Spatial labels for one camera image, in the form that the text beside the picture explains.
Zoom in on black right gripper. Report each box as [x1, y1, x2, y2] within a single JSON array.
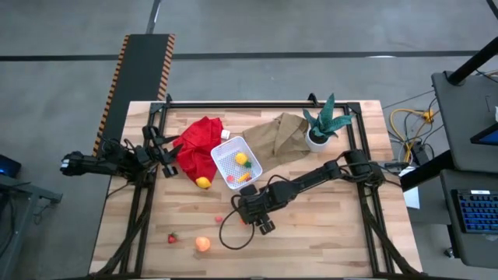
[[236, 184, 276, 236]]

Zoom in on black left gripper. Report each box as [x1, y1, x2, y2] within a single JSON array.
[[142, 124, 184, 179]]

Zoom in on red cloth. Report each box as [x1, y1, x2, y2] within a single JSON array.
[[173, 115, 225, 184]]

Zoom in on orange toy peach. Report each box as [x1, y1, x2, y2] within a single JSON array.
[[195, 236, 212, 253]]

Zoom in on white perforated plastic basket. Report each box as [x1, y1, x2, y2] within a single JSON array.
[[210, 135, 264, 191]]

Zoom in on black hazard striped floor mat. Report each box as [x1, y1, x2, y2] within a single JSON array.
[[92, 33, 177, 157]]

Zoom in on tan cloth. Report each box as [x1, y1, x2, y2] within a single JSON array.
[[241, 112, 312, 163]]

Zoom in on white plant pot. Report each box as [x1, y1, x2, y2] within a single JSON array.
[[304, 126, 331, 153]]

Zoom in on green snake plant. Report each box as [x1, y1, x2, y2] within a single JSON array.
[[302, 93, 355, 143]]

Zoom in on white paper sheet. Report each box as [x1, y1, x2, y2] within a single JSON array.
[[398, 166, 422, 210]]

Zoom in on grey metal stand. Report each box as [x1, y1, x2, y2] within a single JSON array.
[[0, 173, 63, 269]]

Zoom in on blue lit device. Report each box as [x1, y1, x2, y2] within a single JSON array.
[[0, 154, 23, 179]]

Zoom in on black power strip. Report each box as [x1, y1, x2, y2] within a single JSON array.
[[411, 142, 430, 167]]

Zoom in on grey keyboard desk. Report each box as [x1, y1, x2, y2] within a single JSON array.
[[439, 169, 498, 270]]

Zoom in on blue backlit keyboard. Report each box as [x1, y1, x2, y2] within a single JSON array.
[[452, 189, 498, 234]]

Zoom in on blue screen tablet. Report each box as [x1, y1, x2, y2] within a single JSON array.
[[469, 123, 498, 147]]

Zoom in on black pole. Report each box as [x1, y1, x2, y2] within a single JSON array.
[[446, 37, 498, 86]]

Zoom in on black looped cable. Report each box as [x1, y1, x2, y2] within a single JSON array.
[[218, 173, 304, 251]]

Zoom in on black metal table frame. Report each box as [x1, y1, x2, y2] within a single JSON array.
[[91, 93, 425, 279]]

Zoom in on yellow cable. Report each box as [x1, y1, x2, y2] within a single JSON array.
[[390, 108, 435, 163]]

